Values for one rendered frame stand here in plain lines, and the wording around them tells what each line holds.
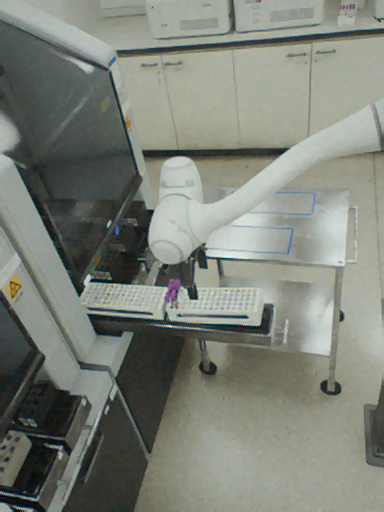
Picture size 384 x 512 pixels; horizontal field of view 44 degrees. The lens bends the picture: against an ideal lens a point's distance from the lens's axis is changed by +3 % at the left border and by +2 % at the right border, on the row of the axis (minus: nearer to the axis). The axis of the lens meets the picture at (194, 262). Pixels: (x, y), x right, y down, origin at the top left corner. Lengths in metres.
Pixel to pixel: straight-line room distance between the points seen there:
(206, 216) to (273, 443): 1.35
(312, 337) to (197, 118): 2.17
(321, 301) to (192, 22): 2.09
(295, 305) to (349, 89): 1.79
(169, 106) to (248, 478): 2.67
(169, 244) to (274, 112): 2.69
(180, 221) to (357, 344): 1.60
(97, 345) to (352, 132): 1.05
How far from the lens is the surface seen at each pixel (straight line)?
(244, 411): 2.24
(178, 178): 1.13
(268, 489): 2.10
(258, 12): 3.41
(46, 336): 1.39
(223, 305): 1.44
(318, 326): 2.15
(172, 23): 3.54
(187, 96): 3.69
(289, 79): 3.51
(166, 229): 1.01
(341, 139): 1.08
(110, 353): 1.60
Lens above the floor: 1.96
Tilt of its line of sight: 42 degrees down
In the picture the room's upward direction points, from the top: 12 degrees counter-clockwise
